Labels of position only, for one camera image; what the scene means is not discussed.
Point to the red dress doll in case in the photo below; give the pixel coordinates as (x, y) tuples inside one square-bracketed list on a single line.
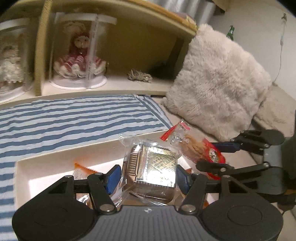
[(76, 54)]

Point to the green glass bottle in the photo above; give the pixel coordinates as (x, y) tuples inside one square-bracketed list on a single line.
[(230, 33)]

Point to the white cardboard tray box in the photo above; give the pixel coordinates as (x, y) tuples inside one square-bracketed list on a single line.
[(35, 174)]

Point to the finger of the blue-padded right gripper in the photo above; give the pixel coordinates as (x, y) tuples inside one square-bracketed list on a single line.
[(227, 147), (212, 169)]

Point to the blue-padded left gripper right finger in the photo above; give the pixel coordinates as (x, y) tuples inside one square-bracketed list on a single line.
[(186, 180)]

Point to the tangled trinket on shelf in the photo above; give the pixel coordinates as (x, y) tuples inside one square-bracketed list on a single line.
[(135, 75)]

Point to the fluffy white pillow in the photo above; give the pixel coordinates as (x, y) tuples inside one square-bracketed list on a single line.
[(220, 86)]

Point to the red snack bag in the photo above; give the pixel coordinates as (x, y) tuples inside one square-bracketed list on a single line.
[(181, 137)]

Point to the blue white striped blanket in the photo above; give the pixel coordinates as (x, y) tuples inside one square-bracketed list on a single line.
[(43, 126)]

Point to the wooden headboard shelf unit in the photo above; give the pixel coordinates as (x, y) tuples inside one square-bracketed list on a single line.
[(147, 38)]

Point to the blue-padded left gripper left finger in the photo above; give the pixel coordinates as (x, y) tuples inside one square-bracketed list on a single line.
[(111, 179)]

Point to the white dress doll in case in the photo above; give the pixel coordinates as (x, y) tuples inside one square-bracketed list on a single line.
[(17, 57)]

